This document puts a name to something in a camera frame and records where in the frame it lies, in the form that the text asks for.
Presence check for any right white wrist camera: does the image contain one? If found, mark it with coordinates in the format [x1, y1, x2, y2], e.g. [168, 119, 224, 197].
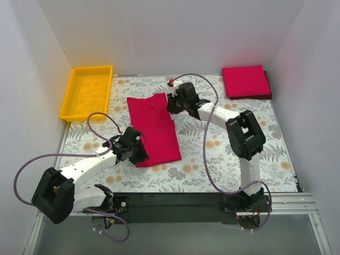
[167, 79, 182, 97]

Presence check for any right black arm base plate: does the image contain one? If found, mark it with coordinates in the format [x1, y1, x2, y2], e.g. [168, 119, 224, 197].
[218, 195, 269, 213]

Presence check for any aluminium frame rail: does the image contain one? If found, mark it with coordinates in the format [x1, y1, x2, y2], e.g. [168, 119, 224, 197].
[29, 190, 332, 254]

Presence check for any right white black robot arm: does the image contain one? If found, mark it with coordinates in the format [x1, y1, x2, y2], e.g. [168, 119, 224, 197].
[167, 80, 266, 212]

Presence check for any folded crimson t-shirt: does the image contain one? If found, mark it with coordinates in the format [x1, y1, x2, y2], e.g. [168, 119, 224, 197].
[222, 65, 273, 100]

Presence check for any crimson t-shirt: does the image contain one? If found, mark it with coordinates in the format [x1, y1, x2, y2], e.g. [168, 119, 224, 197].
[222, 65, 273, 100]
[127, 93, 182, 168]

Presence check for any folded dark red t-shirt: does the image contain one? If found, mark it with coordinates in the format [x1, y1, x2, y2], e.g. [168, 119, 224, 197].
[229, 70, 274, 101]

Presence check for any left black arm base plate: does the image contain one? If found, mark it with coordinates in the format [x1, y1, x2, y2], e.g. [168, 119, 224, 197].
[82, 196, 130, 214]

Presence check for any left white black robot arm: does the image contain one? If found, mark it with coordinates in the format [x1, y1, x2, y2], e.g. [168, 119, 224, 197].
[31, 126, 149, 224]

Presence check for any yellow plastic bin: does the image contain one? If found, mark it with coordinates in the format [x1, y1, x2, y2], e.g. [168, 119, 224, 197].
[59, 66, 114, 122]

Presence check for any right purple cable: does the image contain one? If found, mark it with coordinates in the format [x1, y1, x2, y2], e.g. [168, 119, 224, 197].
[171, 73, 272, 232]

